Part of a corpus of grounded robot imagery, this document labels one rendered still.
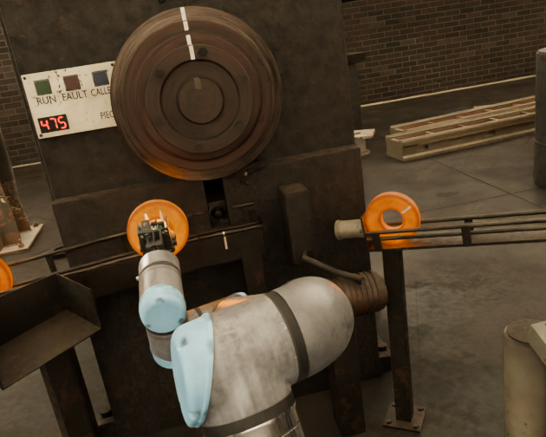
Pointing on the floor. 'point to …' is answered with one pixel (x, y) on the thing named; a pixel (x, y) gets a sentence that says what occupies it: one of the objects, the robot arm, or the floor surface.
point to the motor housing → (374, 291)
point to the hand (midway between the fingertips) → (156, 223)
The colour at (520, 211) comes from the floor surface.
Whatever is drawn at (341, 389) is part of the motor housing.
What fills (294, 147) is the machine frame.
